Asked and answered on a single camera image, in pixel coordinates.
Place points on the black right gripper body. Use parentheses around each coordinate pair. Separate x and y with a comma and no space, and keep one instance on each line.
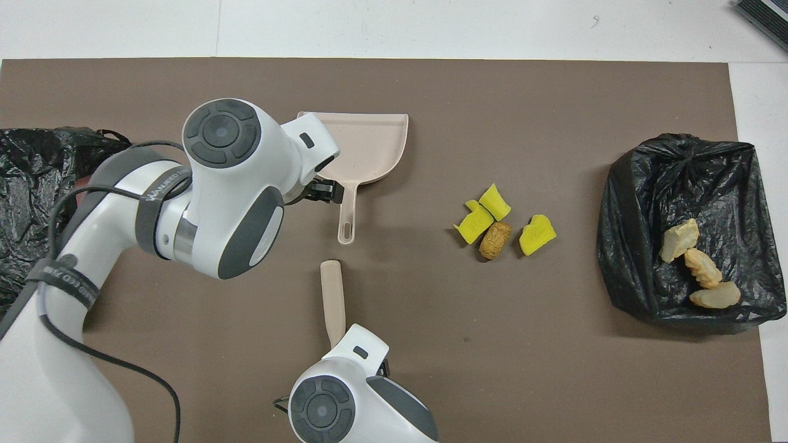
(383,369)

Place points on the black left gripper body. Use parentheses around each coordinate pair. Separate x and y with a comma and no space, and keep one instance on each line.
(303,194)

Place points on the beige plastic dustpan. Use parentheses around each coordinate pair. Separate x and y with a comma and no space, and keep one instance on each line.
(369,147)

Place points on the beige hand brush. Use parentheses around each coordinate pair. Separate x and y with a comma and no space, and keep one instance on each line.
(333,295)

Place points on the yellow sponge piece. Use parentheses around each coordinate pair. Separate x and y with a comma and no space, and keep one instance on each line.
(495,202)
(537,236)
(474,224)

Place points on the brown bread roll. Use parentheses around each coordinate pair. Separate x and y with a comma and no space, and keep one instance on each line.
(495,240)

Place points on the croissant piece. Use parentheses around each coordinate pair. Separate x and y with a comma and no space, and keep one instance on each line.
(679,240)
(714,296)
(703,268)

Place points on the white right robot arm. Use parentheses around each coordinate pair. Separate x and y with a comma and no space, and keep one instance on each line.
(363,406)

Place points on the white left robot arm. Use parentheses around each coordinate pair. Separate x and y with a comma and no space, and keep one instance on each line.
(234,184)

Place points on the black bag over pink bin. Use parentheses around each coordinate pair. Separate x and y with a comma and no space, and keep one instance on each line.
(24,184)

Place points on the black bag lined bin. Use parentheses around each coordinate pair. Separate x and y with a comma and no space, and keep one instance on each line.
(646,215)

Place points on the brown table mat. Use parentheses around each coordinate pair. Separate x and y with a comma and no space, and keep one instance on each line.
(492,369)

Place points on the black ribbed panel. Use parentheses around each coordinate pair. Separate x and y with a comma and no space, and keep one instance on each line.
(766,18)

